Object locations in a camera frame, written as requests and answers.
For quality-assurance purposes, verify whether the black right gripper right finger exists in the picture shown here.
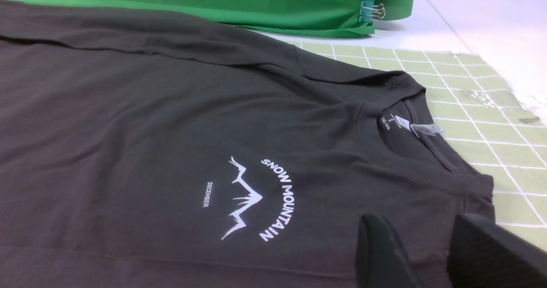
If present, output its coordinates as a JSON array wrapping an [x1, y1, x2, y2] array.
[[447, 214, 547, 288]]

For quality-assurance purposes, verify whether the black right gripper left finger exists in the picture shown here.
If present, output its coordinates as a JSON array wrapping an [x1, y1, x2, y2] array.
[[356, 214, 421, 288]]

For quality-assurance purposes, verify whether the green checkered table mat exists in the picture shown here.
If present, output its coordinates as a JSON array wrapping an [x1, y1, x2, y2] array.
[[293, 41, 547, 250]]

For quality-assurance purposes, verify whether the clear tape patch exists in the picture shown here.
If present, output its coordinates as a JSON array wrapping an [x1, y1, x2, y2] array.
[[458, 89, 546, 126]]

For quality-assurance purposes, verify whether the teal binder clip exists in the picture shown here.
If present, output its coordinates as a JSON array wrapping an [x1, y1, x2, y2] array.
[[358, 0, 385, 24]]

